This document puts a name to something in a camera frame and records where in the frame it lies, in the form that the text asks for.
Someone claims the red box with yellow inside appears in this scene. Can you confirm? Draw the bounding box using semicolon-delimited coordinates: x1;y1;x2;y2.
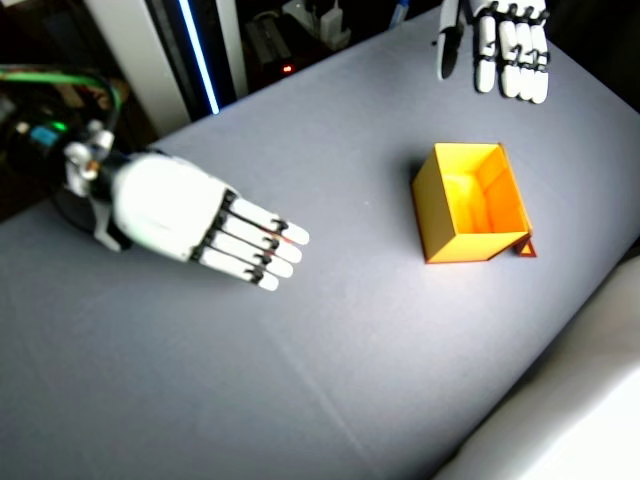
410;141;540;266

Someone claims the black device with red light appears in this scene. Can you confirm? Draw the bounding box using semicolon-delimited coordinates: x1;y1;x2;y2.
247;12;314;89

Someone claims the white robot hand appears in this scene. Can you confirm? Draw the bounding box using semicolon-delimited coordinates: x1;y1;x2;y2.
435;0;552;106
91;151;311;293

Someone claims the green cable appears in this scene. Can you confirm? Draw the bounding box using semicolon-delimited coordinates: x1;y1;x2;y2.
0;68;125;132

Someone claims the white pillar with blue light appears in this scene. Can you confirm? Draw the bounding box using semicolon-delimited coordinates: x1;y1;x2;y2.
83;0;250;136

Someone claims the grey table cloth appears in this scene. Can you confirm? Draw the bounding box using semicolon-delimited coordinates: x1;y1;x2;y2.
0;3;640;480

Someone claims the white plastic bracket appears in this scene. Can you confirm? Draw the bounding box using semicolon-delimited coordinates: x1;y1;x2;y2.
282;0;352;51

